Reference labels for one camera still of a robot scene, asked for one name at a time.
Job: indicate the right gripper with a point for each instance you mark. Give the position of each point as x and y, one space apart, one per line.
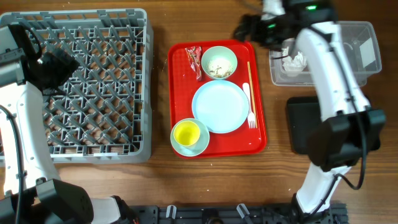
260 33

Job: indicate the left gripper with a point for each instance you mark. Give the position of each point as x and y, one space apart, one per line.
65 72

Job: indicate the white paper napkin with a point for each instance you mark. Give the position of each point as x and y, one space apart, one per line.
293 66

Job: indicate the pale green bowl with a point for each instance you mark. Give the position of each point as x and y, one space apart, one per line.
219 62

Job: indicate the red snack wrapper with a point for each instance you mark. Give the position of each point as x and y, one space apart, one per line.
194 58

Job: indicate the large pale blue plate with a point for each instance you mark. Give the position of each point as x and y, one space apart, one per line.
221 106

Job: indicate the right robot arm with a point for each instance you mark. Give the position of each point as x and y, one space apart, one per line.
314 27

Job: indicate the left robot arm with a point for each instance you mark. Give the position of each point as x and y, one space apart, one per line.
33 190

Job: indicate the grey plastic dishwasher rack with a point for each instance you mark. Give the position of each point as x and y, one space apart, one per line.
103 115

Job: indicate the red plastic serving tray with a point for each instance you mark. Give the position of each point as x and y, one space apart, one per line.
183 85

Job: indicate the wooden chopstick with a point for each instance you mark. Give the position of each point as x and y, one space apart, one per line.
252 94

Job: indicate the white plastic fork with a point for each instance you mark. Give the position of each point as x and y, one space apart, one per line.
251 118

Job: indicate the black plastic tray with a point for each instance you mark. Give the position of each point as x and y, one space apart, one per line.
303 115

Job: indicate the clear plastic bin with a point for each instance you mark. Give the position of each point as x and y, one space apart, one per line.
361 48

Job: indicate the yellow plastic cup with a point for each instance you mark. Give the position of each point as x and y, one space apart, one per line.
186 133

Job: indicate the pale green saucer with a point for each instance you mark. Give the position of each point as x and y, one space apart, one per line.
197 148

